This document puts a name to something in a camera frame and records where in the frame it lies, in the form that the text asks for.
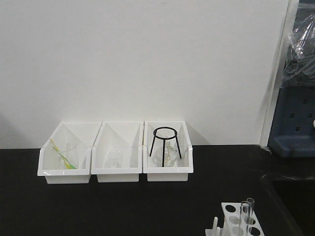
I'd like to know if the clear glass test tube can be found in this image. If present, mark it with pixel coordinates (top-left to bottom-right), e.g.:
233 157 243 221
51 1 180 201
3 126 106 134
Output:
238 201 250 236

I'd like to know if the clear rear test tube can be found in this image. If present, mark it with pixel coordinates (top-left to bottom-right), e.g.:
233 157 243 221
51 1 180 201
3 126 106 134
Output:
247 197 255 224

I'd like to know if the white test tube rack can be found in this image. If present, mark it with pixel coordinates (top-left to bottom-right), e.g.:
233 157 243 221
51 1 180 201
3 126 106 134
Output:
205 202 265 236

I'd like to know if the grey pegboard drying rack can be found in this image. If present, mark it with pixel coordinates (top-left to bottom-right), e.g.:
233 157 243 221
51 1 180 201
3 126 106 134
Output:
268 0 315 158

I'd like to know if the black metal tripod stand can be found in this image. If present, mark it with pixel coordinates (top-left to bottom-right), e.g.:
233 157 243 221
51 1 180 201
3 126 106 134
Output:
149 126 182 159

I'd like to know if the white right storage bin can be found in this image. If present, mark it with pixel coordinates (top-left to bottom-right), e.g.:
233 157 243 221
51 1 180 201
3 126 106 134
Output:
142 121 193 181

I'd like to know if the white storage bin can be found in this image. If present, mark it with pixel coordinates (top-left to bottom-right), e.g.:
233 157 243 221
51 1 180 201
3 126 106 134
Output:
91 121 144 183
37 122 102 184
142 121 193 181

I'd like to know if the clear glass flask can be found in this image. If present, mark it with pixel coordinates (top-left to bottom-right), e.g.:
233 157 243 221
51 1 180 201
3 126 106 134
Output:
153 144 179 167

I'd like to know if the white middle storage bin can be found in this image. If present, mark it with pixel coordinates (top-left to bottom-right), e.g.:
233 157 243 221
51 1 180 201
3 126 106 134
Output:
91 121 144 183

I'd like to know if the small clear glass beaker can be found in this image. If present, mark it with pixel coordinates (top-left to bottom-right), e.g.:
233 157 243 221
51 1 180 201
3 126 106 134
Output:
104 150 123 169

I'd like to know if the white left storage bin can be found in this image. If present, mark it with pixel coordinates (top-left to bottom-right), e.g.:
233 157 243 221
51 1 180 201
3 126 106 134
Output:
37 122 102 184

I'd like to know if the plastic bag of pegs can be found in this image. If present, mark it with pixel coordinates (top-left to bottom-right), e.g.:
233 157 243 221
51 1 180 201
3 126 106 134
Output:
281 13 315 88

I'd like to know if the black lab sink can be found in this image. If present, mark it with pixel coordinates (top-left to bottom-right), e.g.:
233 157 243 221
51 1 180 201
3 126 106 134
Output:
261 174 315 236

